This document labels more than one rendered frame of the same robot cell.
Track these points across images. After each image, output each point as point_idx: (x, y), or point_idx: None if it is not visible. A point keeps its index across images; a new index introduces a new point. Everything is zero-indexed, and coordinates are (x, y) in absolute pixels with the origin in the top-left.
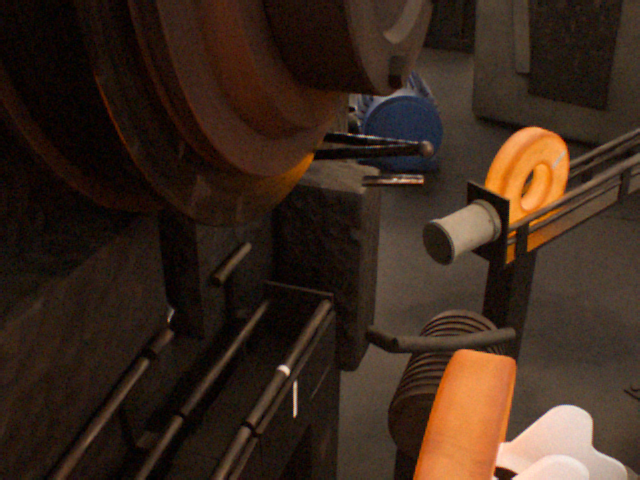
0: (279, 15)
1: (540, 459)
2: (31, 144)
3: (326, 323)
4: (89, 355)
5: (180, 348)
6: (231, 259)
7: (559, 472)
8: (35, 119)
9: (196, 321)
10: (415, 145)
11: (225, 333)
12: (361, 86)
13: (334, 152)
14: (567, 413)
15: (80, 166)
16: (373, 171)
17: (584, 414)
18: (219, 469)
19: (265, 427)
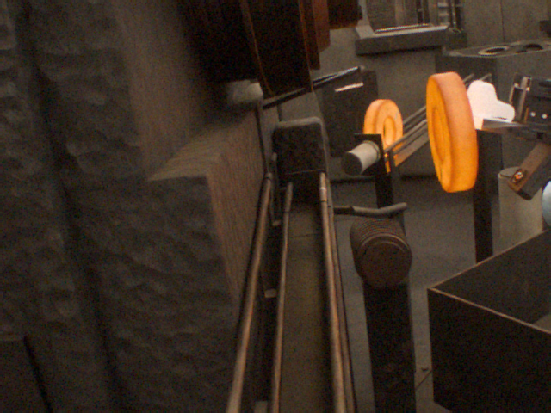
0: None
1: (476, 89)
2: (252, 33)
3: (327, 180)
4: (254, 164)
5: None
6: (273, 157)
7: (484, 89)
8: (252, 22)
9: None
10: (355, 68)
11: (275, 202)
12: (354, 11)
13: (316, 85)
14: (476, 83)
15: (262, 50)
16: (318, 118)
17: (482, 82)
18: (324, 213)
19: (331, 204)
